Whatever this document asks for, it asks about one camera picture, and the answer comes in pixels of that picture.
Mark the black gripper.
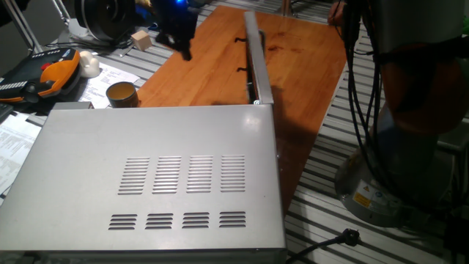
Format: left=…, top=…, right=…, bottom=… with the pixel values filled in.
left=155, top=0, right=201, bottom=62

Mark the dark bowl yellow inside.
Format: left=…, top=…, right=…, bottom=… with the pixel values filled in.
left=106, top=81, right=140, bottom=109

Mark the microwave door with handle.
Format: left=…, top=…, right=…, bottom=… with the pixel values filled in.
left=234, top=10, right=275, bottom=106

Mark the silver microwave oven body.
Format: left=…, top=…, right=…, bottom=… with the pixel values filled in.
left=0, top=103, right=289, bottom=264

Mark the left hand olive sleeve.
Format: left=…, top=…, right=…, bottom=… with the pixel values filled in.
left=328, top=1, right=347, bottom=26

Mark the wooden cube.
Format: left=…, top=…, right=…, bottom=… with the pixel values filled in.
left=130, top=29, right=153, bottom=51

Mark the wooden board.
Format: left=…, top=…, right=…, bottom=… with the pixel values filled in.
left=137, top=4, right=349, bottom=217

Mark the white duck figure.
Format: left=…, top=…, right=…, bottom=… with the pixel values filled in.
left=78, top=50, right=100, bottom=78

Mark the orange black teach pendant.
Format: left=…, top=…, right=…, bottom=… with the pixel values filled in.
left=0, top=47, right=82, bottom=103

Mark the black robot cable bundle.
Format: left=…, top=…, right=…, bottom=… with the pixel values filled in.
left=342, top=0, right=389, bottom=195

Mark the black power cable with plug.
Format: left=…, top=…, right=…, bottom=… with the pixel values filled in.
left=285, top=227, right=362, bottom=264

